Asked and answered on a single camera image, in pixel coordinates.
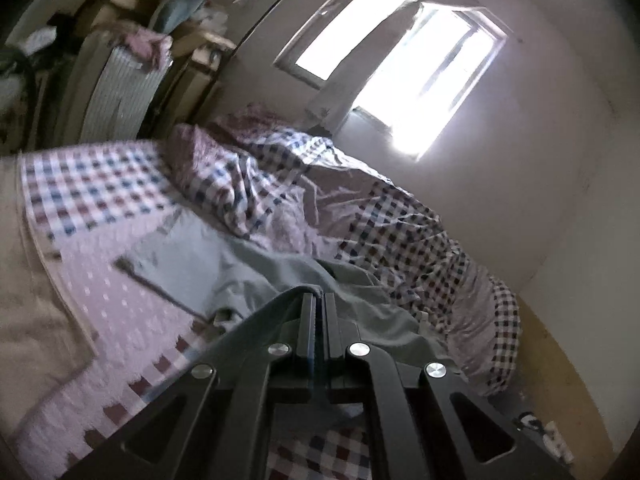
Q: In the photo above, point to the blue hanging garment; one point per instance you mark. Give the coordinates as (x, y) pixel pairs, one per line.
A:
(175, 10)

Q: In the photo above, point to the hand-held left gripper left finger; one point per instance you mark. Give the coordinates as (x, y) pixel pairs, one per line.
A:
(312, 320)

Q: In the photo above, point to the light green pants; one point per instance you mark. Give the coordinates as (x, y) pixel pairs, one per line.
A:
(280, 270)

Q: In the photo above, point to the checkered duvet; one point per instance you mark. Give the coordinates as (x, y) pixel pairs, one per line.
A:
(280, 175)

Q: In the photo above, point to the pink cloth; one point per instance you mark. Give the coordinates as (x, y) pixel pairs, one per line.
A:
(145, 45)

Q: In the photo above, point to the black and white shoe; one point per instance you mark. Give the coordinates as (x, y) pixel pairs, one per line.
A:
(530, 420)

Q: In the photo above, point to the white curtain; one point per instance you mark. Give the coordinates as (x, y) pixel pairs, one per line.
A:
(332, 105)

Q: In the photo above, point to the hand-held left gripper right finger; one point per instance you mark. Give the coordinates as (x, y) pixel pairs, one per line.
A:
(328, 320)

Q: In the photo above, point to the white radiator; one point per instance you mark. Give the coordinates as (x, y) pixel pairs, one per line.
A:
(120, 90)

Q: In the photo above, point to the checkered bed sheet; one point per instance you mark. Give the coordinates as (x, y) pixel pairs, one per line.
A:
(100, 185)

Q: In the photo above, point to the beige blanket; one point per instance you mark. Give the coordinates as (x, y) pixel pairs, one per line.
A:
(35, 285)

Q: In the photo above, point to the window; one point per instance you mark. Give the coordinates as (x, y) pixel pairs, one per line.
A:
(400, 60)

